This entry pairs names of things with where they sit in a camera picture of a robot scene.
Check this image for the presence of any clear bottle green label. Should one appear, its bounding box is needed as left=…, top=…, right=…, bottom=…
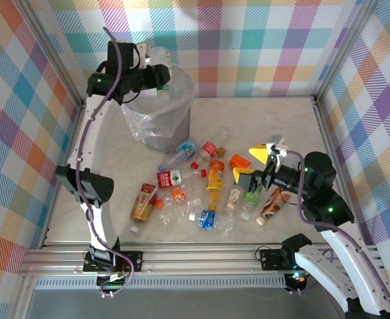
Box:
left=239, top=189, right=261, bottom=221

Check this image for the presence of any clear bottle with green cap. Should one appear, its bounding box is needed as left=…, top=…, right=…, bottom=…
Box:
left=150, top=47, right=174, bottom=101

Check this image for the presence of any clear bottle bird label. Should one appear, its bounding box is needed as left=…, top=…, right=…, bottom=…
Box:
left=224, top=186, right=243, bottom=217

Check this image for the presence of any orange juice bottle yellow label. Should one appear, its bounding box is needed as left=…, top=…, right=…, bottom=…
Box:
left=205, top=159, right=226, bottom=205

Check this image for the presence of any brown coffee drink bottle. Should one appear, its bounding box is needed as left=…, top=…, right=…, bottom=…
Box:
left=256, top=185, right=292, bottom=227

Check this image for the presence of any cola bottle red label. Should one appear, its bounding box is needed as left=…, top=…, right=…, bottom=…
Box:
left=190, top=141, right=228, bottom=169

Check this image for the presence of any crushed bottle blue cola label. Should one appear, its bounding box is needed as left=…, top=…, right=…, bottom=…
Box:
left=188, top=205, right=236, bottom=235

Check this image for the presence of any small bottle orange cap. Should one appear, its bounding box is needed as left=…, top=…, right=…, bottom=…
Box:
left=154, top=185, right=187, bottom=209

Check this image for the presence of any crushed clear bottle white cap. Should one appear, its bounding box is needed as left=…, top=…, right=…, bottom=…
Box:
left=158, top=196, right=204, bottom=229

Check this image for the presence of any water bottle red green label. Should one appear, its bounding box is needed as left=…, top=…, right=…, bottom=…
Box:
left=156, top=167, right=208, bottom=189

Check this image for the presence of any brown tea bottle gold label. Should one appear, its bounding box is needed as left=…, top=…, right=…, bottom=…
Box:
left=129, top=182, right=159, bottom=233

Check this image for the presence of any clear plastic bin liner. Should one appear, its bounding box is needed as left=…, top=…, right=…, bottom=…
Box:
left=121, top=64, right=196, bottom=140

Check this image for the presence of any grey metal mesh bin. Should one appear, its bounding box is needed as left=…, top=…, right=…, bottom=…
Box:
left=123, top=64, right=195, bottom=156

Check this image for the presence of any crushed bottle colourful blue label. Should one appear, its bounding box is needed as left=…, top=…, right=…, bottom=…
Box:
left=157, top=139, right=199, bottom=172

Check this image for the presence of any small lit controller board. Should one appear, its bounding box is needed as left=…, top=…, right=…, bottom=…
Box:
left=287, top=270, right=310, bottom=283

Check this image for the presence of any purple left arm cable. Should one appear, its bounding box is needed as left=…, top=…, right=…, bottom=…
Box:
left=74, top=27, right=136, bottom=298

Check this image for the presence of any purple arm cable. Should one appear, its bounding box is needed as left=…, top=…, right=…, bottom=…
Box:
left=282, top=150, right=390, bottom=319
left=74, top=27, right=136, bottom=298

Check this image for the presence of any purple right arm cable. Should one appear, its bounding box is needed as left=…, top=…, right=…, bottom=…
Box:
left=282, top=150, right=390, bottom=319

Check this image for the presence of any aluminium table side rail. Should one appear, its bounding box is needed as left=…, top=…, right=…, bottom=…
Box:
left=312, top=96, right=368, bottom=249
left=40, top=98, right=89, bottom=250

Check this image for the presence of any aluminium upright frame post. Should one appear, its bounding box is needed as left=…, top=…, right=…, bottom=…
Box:
left=312, top=0, right=381, bottom=104
left=13, top=0, right=89, bottom=104

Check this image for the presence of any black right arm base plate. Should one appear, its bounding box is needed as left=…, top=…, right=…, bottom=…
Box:
left=257, top=246, right=302, bottom=272

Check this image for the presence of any long aluminium base rail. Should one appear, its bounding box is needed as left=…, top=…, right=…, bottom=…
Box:
left=18, top=241, right=387, bottom=277

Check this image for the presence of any grey slotted cable duct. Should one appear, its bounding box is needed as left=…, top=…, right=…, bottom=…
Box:
left=35, top=277, right=287, bottom=289

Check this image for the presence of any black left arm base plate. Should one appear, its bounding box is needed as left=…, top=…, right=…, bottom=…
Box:
left=83, top=251, right=144, bottom=274

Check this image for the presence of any wired terminal connector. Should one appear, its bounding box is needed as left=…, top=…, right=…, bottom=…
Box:
left=96, top=271, right=131, bottom=298

